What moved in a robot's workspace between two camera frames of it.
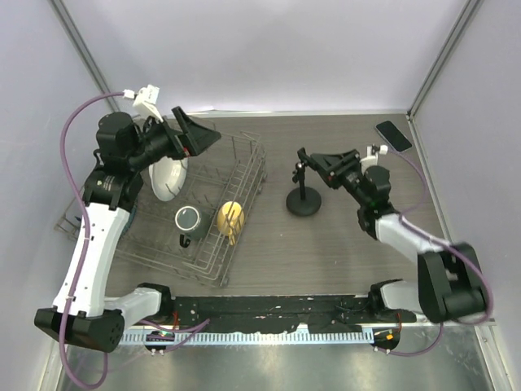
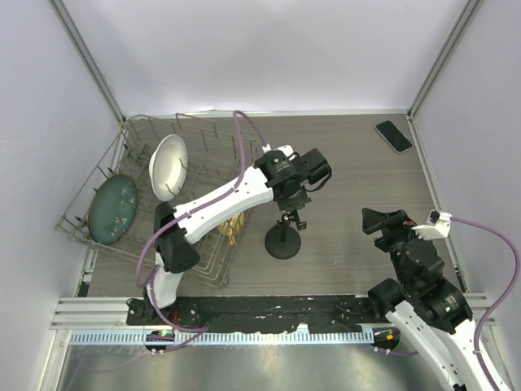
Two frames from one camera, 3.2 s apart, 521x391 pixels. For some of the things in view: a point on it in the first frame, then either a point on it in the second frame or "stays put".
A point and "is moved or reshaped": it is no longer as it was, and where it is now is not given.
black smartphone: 393,136 stays put
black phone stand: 304,200 is moved or reshaped
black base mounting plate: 279,314 stays put
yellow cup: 230,220 stays put
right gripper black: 336,165 -> 393,223
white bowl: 168,176 stays put
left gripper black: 193,140 -> 284,205
